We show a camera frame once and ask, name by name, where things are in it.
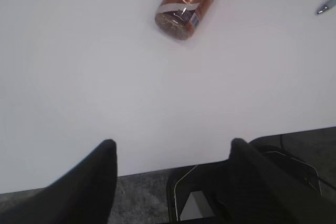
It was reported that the black floor cable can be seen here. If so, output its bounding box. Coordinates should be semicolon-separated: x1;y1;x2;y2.
278;134;336;186

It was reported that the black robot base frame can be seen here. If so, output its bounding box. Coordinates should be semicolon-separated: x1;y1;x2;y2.
166;134;323;224

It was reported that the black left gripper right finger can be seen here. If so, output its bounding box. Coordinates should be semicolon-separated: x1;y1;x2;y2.
218;138;335;223

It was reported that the blue grey pen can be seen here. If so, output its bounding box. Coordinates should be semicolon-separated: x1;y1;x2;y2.
315;0;336;15

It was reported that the brown coffee drink bottle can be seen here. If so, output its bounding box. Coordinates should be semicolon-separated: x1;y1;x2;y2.
154;0;213;40

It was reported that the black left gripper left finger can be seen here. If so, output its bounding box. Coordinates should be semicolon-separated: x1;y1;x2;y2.
1;140;117;223

